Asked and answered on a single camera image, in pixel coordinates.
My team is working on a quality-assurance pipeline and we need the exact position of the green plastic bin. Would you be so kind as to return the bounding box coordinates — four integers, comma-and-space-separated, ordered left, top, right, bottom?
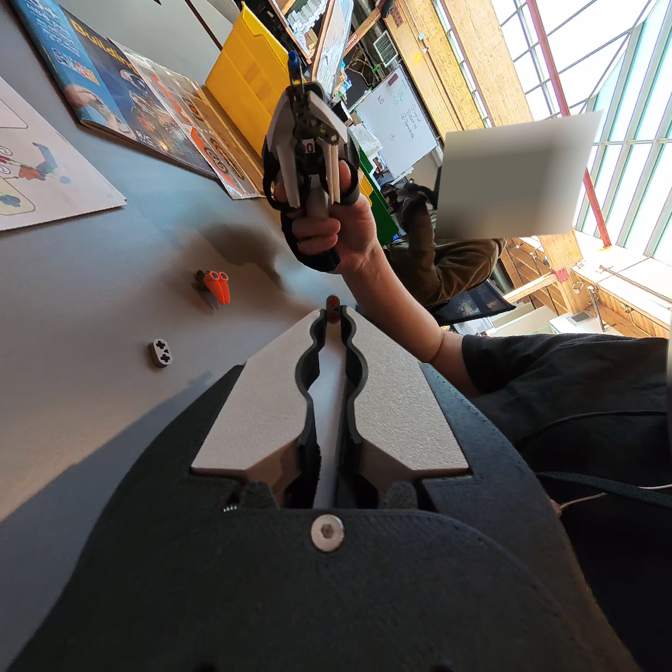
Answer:
357, 149, 401, 246

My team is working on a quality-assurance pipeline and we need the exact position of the person's right hand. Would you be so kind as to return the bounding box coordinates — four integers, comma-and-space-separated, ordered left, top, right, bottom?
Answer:
273, 160, 380, 275

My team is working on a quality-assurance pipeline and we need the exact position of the open white instruction booklet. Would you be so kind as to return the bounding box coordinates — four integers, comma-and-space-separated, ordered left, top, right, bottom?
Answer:
0, 76, 127, 232

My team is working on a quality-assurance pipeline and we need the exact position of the blue cover manual booklet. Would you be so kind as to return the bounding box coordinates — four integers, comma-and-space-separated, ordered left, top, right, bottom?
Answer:
10, 0, 218, 179

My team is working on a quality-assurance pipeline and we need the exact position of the yellow plastic bin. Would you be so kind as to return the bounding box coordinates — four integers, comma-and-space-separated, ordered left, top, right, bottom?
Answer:
205, 2, 375, 207

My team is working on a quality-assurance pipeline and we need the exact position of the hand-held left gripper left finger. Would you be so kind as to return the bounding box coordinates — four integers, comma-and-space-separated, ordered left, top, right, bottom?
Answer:
191, 309, 322, 509

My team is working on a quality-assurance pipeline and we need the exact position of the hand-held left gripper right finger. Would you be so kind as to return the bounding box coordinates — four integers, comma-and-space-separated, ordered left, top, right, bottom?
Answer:
341, 306, 469, 509

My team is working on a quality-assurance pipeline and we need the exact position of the robot sticker sheet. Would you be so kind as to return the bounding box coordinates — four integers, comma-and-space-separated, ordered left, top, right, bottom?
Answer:
107, 37, 264, 201

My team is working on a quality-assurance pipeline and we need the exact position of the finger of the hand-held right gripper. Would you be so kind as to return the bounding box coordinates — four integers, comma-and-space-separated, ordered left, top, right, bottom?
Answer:
265, 88, 301, 155
306, 90, 349, 148

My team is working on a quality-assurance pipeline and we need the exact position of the wooden clipboard with paper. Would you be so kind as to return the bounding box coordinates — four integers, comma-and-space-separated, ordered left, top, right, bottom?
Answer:
309, 0, 356, 96

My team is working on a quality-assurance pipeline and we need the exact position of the whiteboard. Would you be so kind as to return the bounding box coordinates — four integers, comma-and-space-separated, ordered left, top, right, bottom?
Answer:
354, 65, 440, 180

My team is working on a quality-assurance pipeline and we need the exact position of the person's right forearm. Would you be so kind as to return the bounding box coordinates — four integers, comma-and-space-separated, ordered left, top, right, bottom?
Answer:
341, 247, 474, 398

